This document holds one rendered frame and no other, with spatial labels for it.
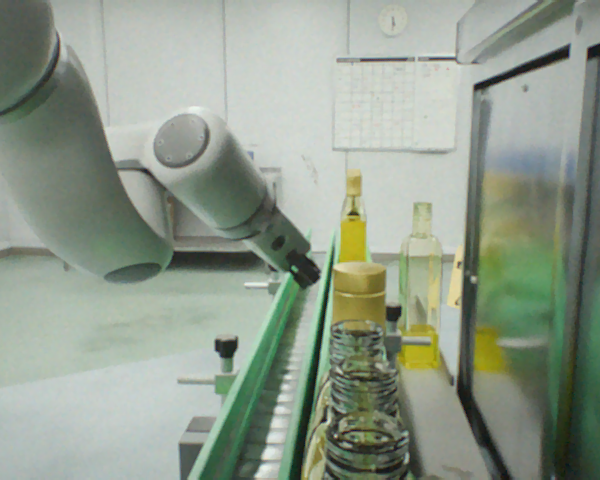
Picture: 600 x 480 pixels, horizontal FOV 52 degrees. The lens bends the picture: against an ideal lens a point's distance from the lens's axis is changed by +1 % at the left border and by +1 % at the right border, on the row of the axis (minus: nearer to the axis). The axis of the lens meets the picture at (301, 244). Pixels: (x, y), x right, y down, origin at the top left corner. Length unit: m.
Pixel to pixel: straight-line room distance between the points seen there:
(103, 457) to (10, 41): 0.82
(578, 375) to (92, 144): 0.33
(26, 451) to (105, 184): 0.73
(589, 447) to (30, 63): 0.35
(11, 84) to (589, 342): 0.32
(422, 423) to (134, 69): 5.86
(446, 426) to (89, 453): 0.56
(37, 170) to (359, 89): 5.68
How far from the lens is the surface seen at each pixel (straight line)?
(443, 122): 6.10
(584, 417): 0.39
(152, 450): 1.05
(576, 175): 0.38
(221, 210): 0.54
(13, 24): 0.30
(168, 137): 0.51
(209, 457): 0.57
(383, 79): 6.07
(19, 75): 0.32
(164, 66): 6.36
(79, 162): 0.43
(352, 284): 0.37
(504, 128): 0.71
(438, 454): 0.76
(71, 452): 1.08
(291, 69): 6.11
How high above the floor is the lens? 1.24
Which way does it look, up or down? 10 degrees down
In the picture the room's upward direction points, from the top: straight up
